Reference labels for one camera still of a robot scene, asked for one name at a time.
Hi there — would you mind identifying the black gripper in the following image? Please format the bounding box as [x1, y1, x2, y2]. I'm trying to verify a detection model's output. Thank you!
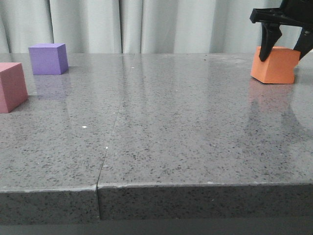
[250, 0, 313, 62]

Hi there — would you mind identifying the orange foam cube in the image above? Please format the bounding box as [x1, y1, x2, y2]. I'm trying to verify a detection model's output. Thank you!
[250, 46, 300, 84]

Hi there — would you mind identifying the grey-green curtain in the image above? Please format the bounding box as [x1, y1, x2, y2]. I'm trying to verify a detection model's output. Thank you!
[0, 0, 313, 54]

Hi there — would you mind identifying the purple foam cube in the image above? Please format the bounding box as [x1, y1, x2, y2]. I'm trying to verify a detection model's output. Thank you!
[28, 43, 69, 75]

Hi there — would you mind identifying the pink foam cube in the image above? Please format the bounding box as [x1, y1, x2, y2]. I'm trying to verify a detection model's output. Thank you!
[0, 62, 28, 113]

